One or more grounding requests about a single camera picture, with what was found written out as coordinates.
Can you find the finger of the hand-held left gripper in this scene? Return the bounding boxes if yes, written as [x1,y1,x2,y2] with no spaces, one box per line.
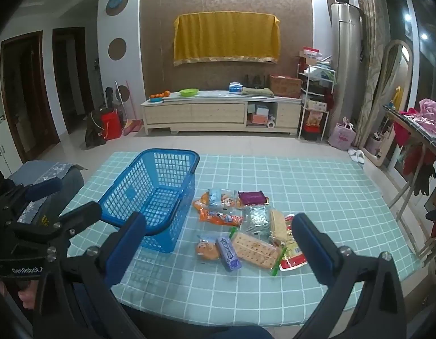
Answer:
[2,177,63,213]
[45,201,103,247]

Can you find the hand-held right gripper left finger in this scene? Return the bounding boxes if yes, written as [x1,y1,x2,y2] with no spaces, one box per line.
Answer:
[36,212,148,339]

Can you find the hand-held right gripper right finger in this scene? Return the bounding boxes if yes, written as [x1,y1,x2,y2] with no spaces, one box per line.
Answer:
[291,213,407,339]

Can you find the red and yellow packet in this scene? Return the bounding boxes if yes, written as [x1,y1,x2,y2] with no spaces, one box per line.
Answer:
[278,214,308,272]

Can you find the cream wafer pack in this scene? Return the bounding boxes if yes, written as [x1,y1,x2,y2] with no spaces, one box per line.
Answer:
[269,209,288,246]

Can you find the blue plastic basket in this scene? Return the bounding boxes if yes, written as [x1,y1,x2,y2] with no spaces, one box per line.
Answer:
[98,148,201,254]

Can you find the cracker pack with green ends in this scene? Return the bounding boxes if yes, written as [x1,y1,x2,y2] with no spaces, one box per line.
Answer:
[228,228,287,277]

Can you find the maroon snack packet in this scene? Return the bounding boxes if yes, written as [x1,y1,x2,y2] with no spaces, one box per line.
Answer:
[237,191,268,206]

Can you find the round bread packet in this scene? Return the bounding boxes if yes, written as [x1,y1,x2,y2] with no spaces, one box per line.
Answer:
[195,238,220,263]

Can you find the blue purple candy box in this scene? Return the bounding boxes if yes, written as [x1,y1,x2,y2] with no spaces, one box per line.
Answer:
[216,236,242,273]

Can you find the orange snack packet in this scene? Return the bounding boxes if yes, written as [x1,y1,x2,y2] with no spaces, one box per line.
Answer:
[198,208,245,227]

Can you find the clear packet with buns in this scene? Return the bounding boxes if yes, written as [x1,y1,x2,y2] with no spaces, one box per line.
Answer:
[193,188,241,212]

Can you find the person's left hand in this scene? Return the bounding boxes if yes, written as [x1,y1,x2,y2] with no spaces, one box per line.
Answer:
[17,284,38,308]

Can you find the chair with blue-grey cover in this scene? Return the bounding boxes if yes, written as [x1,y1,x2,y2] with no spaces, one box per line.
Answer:
[8,160,88,227]

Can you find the black bag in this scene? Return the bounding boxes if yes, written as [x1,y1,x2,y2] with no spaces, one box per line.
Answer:
[84,108,107,149]

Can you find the red bag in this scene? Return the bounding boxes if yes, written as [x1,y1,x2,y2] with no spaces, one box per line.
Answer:
[101,110,123,140]

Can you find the dark wooden door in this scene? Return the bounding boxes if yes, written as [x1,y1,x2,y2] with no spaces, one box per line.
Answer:
[52,26,95,135]
[0,30,60,164]

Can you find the pink tote bag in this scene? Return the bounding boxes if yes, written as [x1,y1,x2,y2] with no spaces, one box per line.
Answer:
[327,120,358,149]

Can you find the small grey bin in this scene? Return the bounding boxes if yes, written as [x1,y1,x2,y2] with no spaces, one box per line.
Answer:
[366,134,387,156]

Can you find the red patterned box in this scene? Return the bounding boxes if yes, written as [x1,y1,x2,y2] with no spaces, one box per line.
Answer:
[304,109,326,140]

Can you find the black hanging garment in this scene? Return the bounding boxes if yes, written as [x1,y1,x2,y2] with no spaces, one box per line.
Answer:
[413,152,436,197]

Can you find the red hanging garment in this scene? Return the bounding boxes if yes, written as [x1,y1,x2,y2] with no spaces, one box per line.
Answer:
[394,111,435,177]

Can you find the beige TV cabinet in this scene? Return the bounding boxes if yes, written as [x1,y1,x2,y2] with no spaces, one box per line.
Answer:
[141,91,303,137]

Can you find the wooden folding clothes rack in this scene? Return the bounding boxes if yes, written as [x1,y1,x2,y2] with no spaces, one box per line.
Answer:
[382,105,436,266]

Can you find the white metal shelf rack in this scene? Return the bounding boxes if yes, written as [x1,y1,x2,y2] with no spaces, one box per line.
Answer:
[297,64,337,142]

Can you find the brown cardboard box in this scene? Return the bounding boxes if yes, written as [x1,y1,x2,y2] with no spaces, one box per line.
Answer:
[269,75,303,99]

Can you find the green flat cushion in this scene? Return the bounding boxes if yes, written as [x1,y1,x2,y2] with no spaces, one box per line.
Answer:
[242,87,274,98]

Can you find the dark glass bottles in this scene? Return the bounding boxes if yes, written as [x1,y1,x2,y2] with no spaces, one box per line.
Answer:
[244,74,268,88]

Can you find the green and white folded cloth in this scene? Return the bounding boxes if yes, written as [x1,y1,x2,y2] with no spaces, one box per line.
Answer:
[314,61,336,80]

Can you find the pink crumpled cloth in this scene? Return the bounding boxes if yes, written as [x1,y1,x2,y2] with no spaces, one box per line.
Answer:
[398,99,436,135]

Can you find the arched standing mirror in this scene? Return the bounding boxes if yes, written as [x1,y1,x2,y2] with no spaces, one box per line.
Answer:
[359,40,415,168]

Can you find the tall silver air conditioner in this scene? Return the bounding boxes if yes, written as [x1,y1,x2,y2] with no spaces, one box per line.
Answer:
[330,3,364,142]

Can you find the red and white box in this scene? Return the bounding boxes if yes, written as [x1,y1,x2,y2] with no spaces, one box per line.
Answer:
[298,47,323,66]

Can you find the beige patterned curtain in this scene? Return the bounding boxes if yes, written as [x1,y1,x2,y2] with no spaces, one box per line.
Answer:
[351,0,389,149]

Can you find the yellow cloth with gold trim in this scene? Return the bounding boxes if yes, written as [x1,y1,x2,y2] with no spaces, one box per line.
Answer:
[173,12,281,66]

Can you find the white-handled mop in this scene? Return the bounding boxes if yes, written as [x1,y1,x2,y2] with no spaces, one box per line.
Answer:
[114,81,129,122]

